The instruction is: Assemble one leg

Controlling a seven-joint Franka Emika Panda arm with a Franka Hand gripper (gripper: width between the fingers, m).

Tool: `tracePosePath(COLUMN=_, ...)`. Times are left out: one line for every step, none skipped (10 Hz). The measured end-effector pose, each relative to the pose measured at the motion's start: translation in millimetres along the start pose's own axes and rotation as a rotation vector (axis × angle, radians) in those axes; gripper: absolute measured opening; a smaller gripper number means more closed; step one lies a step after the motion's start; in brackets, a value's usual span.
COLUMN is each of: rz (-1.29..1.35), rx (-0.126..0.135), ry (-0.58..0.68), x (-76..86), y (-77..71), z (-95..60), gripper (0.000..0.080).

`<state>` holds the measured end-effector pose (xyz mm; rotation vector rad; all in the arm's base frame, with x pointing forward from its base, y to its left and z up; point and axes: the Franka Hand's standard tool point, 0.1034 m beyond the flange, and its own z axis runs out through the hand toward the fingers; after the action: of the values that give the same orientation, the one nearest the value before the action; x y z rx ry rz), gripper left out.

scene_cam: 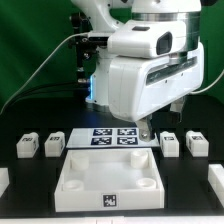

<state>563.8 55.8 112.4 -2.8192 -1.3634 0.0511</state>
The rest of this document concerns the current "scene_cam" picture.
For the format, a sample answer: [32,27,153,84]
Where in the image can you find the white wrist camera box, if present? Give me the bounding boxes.
[107,20,186,58]

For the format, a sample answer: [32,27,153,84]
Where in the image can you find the white square tabletop part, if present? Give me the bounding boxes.
[54,148,165,212]

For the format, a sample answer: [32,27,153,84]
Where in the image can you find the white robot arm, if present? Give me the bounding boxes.
[71,0,206,141]

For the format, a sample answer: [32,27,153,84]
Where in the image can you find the white marker sheet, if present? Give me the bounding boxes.
[67,127,159,149]

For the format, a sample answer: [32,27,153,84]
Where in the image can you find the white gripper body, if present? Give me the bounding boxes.
[108,43,204,122]

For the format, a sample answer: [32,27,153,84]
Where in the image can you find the black mounted camera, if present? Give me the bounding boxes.
[81,32,109,46]

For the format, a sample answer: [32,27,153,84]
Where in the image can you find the white camera cable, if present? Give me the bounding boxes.
[0,32,89,115]

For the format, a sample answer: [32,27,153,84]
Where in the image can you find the white left obstacle block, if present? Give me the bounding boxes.
[0,168,9,197]

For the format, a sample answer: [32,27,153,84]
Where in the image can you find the white right obstacle block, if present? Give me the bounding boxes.
[208,164,224,207]

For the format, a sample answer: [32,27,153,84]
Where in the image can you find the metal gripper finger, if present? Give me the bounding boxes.
[170,97,185,123]
[137,115,155,142]

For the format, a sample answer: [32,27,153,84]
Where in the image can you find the black floor cables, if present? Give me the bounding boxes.
[6,81,90,105]

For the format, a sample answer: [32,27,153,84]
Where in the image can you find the white obstacle block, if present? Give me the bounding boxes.
[0,168,9,197]
[208,164,224,207]

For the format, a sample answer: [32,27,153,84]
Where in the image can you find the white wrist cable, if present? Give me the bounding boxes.
[190,68,224,95]

